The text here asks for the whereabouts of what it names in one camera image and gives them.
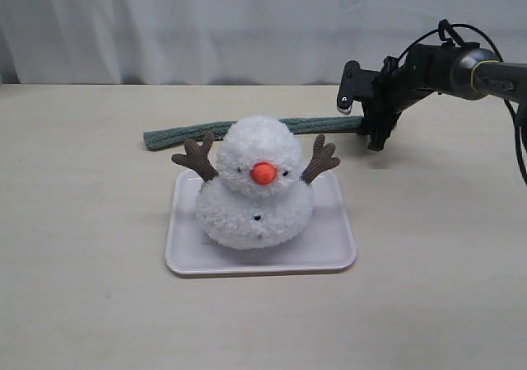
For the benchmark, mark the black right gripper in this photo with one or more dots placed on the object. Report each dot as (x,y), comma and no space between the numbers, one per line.
(394,93)

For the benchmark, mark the green knitted scarf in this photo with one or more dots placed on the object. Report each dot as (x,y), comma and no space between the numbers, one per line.
(162,139)

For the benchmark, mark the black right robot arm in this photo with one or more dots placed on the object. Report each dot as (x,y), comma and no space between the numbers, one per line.
(469,73)

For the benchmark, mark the white plush snowman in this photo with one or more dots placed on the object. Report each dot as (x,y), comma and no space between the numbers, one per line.
(259,192)

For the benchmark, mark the white rectangular plastic tray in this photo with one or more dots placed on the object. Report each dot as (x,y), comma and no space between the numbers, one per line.
(326,246)

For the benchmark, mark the white backdrop curtain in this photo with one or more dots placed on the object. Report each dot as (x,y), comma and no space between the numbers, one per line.
(201,42)

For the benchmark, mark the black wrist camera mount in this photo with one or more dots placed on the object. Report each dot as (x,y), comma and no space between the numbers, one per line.
(356,85)

